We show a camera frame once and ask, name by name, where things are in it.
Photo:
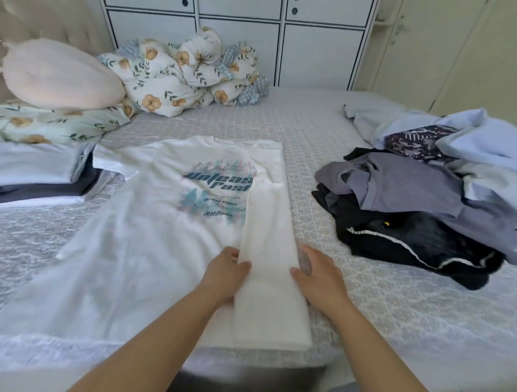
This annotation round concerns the person's left hand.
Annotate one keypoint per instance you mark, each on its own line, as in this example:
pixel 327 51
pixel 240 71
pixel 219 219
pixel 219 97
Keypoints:
pixel 224 276

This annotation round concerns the floral pillow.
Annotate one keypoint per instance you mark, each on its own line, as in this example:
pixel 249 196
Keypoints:
pixel 56 125

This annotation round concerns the pink plush pillow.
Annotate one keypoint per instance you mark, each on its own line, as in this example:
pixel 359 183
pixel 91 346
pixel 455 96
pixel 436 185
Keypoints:
pixel 61 74

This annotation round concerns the floral bunched quilt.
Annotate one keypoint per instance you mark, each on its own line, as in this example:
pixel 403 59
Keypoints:
pixel 246 77

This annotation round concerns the dark purple patterned garment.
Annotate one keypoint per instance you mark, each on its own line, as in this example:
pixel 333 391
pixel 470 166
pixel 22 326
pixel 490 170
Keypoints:
pixel 420 141

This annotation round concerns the bed with grey patterned sheet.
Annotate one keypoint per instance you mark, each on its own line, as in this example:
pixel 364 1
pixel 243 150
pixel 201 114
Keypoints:
pixel 323 121

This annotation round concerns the beige tufted headboard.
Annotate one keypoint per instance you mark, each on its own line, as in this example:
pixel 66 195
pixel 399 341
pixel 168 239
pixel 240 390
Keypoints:
pixel 48 24

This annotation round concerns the white door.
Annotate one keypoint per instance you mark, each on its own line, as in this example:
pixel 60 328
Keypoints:
pixel 444 48

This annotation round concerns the person's left forearm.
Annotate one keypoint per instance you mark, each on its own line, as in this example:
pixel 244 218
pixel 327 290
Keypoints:
pixel 145 347

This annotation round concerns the person's right hand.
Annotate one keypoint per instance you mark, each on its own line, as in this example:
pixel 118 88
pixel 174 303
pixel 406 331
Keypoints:
pixel 321 284

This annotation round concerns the white wardrobe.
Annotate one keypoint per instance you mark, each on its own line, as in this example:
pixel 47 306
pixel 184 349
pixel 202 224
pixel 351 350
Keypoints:
pixel 315 44

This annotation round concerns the person's right forearm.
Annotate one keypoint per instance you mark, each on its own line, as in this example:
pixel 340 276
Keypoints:
pixel 371 351

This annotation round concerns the white printed t-shirt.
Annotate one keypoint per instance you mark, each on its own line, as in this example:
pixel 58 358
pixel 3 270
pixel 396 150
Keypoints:
pixel 145 242

